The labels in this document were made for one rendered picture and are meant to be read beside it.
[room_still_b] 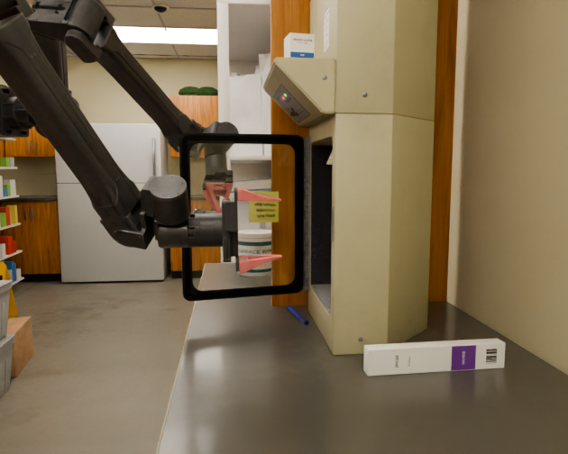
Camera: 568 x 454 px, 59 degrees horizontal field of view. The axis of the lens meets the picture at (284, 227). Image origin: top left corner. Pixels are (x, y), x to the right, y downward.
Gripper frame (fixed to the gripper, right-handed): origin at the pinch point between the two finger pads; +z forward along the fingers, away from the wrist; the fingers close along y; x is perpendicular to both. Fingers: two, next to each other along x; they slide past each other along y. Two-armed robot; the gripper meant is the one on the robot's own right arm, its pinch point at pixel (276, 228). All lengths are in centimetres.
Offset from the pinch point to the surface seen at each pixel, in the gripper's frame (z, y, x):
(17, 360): -146, -109, 237
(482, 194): 55, 3, 36
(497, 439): 28.0, -27.0, -23.2
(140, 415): -59, -119, 176
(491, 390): 35.0, -27.0, -8.6
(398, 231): 25.4, -2.6, 12.0
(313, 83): 7.9, 25.8, 9.3
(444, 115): 49, 24, 47
